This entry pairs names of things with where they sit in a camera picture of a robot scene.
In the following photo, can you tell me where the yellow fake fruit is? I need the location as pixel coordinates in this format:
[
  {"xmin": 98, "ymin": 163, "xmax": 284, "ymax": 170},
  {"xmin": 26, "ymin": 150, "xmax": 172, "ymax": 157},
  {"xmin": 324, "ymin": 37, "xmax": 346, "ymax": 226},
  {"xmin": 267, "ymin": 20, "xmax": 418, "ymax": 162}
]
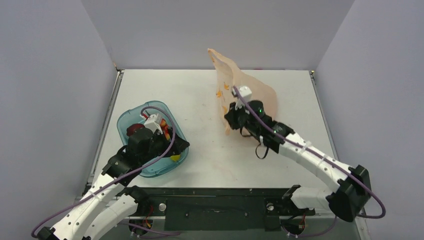
[{"xmin": 169, "ymin": 154, "xmax": 181, "ymax": 162}]

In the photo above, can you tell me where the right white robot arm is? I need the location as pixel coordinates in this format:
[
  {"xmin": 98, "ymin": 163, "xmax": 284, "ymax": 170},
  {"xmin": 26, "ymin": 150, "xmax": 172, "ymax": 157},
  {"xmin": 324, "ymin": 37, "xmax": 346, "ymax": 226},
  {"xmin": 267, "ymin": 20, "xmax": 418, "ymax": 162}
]
[{"xmin": 224, "ymin": 100, "xmax": 372, "ymax": 222}]

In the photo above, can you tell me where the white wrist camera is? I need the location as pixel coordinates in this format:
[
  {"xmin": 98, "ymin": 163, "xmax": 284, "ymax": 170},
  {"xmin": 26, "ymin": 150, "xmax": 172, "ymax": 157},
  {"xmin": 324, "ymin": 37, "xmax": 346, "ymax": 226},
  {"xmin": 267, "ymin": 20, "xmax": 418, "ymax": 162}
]
[
  {"xmin": 232, "ymin": 85, "xmax": 253, "ymax": 110},
  {"xmin": 143, "ymin": 113, "xmax": 167, "ymax": 135}
]

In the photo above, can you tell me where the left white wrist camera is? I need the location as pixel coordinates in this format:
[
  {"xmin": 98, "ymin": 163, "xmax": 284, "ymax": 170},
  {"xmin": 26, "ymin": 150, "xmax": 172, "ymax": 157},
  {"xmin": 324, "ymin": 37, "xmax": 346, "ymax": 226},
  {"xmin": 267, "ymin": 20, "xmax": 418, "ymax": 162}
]
[{"xmin": 143, "ymin": 113, "xmax": 167, "ymax": 135}]

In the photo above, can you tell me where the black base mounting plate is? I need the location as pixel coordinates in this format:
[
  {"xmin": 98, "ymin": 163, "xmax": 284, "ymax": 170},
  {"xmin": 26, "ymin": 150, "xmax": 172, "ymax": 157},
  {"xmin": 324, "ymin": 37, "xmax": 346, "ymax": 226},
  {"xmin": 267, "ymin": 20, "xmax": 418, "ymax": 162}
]
[{"xmin": 118, "ymin": 185, "xmax": 316, "ymax": 231}]

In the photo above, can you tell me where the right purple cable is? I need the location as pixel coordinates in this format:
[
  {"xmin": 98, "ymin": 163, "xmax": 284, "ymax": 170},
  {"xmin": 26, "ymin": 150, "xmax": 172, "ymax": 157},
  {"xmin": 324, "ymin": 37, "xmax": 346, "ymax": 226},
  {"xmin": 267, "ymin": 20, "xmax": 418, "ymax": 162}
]
[{"xmin": 231, "ymin": 86, "xmax": 387, "ymax": 220}]

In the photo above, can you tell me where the teal plastic bin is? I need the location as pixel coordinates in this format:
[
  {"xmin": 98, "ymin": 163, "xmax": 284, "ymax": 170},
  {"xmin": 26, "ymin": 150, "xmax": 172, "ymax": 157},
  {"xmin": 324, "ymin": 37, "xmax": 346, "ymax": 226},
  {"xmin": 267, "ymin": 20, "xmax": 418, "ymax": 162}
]
[{"xmin": 116, "ymin": 100, "xmax": 189, "ymax": 178}]

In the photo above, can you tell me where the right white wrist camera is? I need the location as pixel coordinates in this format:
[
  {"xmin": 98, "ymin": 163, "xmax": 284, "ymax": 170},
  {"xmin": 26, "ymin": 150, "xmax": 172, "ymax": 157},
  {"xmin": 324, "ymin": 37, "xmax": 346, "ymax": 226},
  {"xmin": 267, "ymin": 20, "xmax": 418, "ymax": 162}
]
[{"xmin": 232, "ymin": 85, "xmax": 253, "ymax": 110}]

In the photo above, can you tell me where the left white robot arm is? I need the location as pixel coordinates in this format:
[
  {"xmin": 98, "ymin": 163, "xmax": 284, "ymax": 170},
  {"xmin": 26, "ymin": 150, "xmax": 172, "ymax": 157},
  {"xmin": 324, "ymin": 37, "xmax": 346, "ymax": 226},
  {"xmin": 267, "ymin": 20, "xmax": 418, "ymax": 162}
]
[{"xmin": 31, "ymin": 127, "xmax": 190, "ymax": 240}]

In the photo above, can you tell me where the orange plastic bag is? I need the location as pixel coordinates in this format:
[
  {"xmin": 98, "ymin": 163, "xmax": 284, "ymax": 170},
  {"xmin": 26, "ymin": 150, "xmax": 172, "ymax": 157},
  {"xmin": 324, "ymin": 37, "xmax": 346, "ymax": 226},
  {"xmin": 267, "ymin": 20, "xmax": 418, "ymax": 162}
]
[{"xmin": 207, "ymin": 48, "xmax": 278, "ymax": 136}]

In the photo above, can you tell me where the red fake fruit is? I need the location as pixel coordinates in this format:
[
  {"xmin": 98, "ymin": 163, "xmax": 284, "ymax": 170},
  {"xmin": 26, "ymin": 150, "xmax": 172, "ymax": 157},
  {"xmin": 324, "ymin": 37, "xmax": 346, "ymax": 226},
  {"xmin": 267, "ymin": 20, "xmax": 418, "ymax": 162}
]
[
  {"xmin": 159, "ymin": 118, "xmax": 171, "ymax": 141},
  {"xmin": 126, "ymin": 123, "xmax": 145, "ymax": 137}
]

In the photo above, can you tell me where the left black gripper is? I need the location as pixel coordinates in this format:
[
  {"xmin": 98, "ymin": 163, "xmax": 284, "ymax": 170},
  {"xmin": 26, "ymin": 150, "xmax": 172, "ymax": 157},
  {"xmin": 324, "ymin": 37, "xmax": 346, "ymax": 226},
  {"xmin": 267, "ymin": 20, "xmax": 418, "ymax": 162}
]
[{"xmin": 140, "ymin": 126, "xmax": 189, "ymax": 165}]

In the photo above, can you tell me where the red fake fruit in bin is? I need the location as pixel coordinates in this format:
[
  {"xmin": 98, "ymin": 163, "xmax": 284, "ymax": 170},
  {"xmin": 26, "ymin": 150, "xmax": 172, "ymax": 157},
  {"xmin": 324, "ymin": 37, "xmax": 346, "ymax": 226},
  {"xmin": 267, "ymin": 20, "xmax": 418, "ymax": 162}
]
[{"xmin": 126, "ymin": 123, "xmax": 145, "ymax": 137}]

